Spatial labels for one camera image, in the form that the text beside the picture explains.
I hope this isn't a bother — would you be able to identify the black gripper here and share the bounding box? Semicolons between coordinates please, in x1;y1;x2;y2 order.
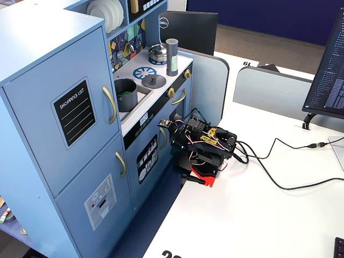
170;117;211;152

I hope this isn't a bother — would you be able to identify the black table clamp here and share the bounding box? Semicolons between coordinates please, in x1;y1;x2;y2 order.
180;173;206;187

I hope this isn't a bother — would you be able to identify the gray pot lid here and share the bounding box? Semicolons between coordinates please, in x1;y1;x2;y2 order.
141;74;167;89

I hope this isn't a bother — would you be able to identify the gray desk partition panel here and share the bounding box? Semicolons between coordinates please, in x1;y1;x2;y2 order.
232;65;344;133
178;47;230;127

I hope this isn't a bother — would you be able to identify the steel pot with lid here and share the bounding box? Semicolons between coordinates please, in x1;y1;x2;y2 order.
148;44;168;63

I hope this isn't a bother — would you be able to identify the steel toy spatula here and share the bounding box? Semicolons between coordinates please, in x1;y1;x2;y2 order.
116;40;125;65

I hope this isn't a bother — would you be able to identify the black Dell monitor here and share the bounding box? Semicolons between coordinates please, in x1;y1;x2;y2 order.
158;10;219;56

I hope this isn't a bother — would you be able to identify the white toy plate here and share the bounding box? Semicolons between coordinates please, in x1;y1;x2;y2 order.
116;0;125;25
85;1;110;33
103;0;120;31

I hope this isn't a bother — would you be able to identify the blue toy kitchen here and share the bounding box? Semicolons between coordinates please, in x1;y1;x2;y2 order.
0;0;194;258

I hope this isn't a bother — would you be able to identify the gray monitor stand base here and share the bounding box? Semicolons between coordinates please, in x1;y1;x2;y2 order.
327;135;344;172

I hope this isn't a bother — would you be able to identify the monitor showing code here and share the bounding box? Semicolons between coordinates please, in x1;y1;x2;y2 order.
302;7;344;120

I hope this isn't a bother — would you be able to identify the black keyboard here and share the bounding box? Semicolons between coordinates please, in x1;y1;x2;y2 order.
333;236;344;258

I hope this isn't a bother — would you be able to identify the gold dishwasher door handle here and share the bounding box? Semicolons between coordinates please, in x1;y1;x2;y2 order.
159;126;168;150

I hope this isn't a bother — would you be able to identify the gold oven door handle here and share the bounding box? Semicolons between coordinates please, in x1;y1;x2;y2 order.
171;88;188;106

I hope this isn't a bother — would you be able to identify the red robot base plate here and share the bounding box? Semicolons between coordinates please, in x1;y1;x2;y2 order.
190;163;217;189

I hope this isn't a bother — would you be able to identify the gold freezer door handle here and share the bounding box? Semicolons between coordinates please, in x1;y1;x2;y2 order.
115;151;127;178

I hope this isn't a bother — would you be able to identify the gold fridge door handle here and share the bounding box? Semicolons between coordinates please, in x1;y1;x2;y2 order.
102;85;118;125

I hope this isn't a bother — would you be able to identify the thick black power cable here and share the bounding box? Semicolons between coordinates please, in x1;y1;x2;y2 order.
235;140;344;191

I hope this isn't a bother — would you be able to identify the thin black USB cable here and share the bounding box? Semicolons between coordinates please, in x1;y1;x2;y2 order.
235;138;330;165

